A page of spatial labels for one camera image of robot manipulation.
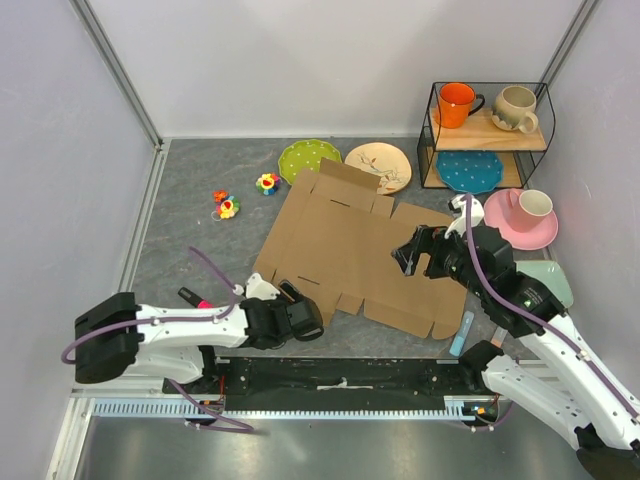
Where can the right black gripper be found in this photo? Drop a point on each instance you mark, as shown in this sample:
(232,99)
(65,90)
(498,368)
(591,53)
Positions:
(428,239)

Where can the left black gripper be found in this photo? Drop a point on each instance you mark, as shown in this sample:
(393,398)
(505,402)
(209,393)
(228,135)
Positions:
(289,289)

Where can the brown cardboard box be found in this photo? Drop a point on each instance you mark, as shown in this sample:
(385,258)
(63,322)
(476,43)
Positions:
(333,241)

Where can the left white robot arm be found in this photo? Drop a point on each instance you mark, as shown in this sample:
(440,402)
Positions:
(123,337)

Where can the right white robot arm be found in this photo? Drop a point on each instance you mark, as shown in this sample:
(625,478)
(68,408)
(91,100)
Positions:
(592,412)

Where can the pink saucer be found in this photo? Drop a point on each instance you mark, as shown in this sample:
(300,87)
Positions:
(496,209)

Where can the blue polka dot plate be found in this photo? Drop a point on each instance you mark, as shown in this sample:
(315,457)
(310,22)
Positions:
(473,172)

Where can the cream plate with branch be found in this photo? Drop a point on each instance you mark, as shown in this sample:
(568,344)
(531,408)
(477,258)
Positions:
(386,161)

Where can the pink black marker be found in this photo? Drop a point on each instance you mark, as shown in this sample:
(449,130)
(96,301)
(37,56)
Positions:
(194,299)

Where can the blue marker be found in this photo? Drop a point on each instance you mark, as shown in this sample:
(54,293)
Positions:
(458,342)

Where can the rainbow flower plush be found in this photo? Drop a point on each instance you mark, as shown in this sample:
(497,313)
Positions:
(268,183)

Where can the pink cup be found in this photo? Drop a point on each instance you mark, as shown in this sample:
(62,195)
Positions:
(527,209)

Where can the small orange flower toy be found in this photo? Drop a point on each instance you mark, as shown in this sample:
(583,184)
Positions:
(220,196)

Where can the mint green square plate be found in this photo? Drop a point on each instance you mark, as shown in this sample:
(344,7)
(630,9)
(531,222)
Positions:
(551,274)

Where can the green polka dot plate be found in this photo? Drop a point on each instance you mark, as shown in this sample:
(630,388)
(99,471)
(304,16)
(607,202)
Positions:
(305,154)

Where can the orange mug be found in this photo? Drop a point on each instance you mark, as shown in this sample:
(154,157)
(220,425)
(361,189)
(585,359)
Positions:
(456,102)

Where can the beige ceramic mug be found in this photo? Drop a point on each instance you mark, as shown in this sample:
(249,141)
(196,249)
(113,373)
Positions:
(514,110)

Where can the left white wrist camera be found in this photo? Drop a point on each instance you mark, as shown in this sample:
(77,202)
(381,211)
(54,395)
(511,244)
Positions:
(256,287)

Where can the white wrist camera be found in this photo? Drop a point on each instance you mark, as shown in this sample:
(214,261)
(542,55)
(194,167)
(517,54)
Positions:
(468,211)
(256,287)

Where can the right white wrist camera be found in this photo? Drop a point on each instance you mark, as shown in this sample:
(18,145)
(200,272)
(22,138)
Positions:
(468,211)

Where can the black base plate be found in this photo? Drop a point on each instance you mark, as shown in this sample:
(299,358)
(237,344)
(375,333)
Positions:
(334,384)

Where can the flower plush keychain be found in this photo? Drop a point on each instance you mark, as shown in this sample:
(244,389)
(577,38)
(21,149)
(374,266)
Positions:
(226,209)

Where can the black wire shelf rack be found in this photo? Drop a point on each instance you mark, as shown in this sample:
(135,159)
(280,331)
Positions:
(520,153)

